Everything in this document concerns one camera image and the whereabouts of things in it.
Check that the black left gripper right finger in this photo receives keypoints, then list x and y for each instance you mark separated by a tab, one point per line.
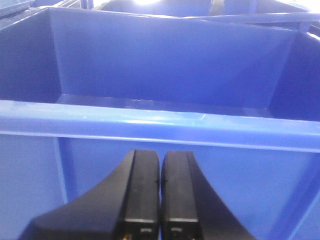
190	207

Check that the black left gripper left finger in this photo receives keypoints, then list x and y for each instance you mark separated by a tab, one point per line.
123	206

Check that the large blue plastic bin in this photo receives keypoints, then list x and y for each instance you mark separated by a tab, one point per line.
80	88

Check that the blue bin behind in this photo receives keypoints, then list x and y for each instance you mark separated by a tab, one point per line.
245	11

